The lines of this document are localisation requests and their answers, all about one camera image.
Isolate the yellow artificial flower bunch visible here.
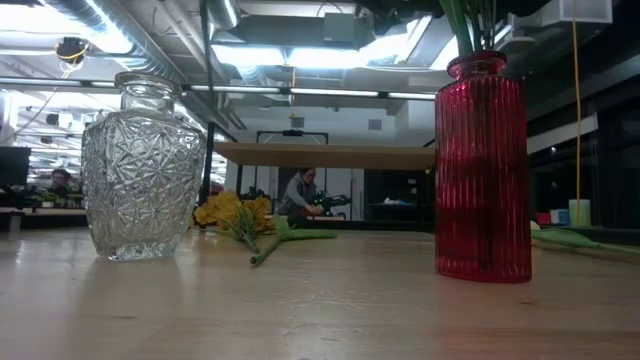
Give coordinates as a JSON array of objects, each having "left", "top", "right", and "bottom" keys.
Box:
[{"left": 193, "top": 189, "right": 277, "bottom": 254}]

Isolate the red ribbed glass vase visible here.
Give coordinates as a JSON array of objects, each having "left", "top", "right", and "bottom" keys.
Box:
[{"left": 433, "top": 49, "right": 534, "bottom": 285}]

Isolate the clear cut-glass vase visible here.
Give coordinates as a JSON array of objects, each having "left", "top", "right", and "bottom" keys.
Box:
[{"left": 81, "top": 70, "right": 208, "bottom": 263}]

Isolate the pink artificial blossom spray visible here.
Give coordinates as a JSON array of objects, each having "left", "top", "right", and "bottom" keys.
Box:
[{"left": 198, "top": 0, "right": 214, "bottom": 101}]

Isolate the red artificial tulip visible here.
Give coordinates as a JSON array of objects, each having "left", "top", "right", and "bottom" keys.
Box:
[{"left": 438, "top": 0, "right": 475, "bottom": 55}]

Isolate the pink artificial tulip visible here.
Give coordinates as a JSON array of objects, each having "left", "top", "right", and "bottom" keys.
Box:
[{"left": 467, "top": 0, "right": 484, "bottom": 54}]

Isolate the white artificial blossom spray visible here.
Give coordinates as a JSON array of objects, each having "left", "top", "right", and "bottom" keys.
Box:
[{"left": 477, "top": 0, "right": 502, "bottom": 51}]

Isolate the cream artificial tulip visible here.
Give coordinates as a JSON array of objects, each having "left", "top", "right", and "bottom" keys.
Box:
[{"left": 530, "top": 221, "right": 640, "bottom": 256}]

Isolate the wooden shelf with black legs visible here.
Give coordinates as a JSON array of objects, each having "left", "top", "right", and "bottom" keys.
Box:
[{"left": 199, "top": 121, "right": 436, "bottom": 234}]

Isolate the person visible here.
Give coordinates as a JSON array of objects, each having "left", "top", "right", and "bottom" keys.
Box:
[
  {"left": 49, "top": 168, "right": 74, "bottom": 197},
  {"left": 277, "top": 168, "right": 324, "bottom": 217}
]

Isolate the pale green cylinder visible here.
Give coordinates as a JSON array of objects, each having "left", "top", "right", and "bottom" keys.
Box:
[{"left": 568, "top": 198, "right": 592, "bottom": 228}]

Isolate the background wooden desk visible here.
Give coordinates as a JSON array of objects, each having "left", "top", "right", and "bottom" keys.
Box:
[{"left": 0, "top": 207, "right": 87, "bottom": 232}]

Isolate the black monitor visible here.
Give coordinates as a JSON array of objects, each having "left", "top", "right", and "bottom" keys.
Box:
[{"left": 0, "top": 146, "right": 32, "bottom": 187}]

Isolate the background black gantry frame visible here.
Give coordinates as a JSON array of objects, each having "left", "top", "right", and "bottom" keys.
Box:
[{"left": 254, "top": 128, "right": 331, "bottom": 216}]

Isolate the yellow hanging cable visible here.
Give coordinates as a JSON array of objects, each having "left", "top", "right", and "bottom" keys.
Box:
[{"left": 571, "top": 0, "right": 584, "bottom": 227}]

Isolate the black ceiling cable reel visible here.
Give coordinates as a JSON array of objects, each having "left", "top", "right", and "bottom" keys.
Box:
[{"left": 54, "top": 35, "right": 91, "bottom": 65}]

